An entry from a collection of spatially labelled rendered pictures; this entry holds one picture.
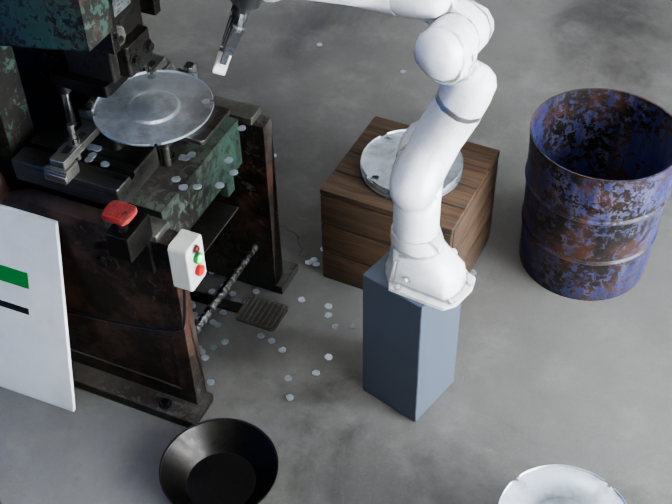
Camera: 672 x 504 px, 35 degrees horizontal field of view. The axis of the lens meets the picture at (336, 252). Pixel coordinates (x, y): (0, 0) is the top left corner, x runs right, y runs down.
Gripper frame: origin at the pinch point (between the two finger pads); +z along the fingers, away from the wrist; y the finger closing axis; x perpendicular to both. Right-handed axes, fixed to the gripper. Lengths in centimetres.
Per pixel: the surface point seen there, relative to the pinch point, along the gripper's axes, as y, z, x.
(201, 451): -47, 87, -20
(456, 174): 14, 25, -76
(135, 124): -7.4, 18.4, 15.9
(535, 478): -82, 32, -80
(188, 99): 0.7, 13.5, 4.6
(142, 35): 0.8, -0.5, 19.2
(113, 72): -5.6, 7.0, 23.8
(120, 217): -37.7, 21.4, 16.9
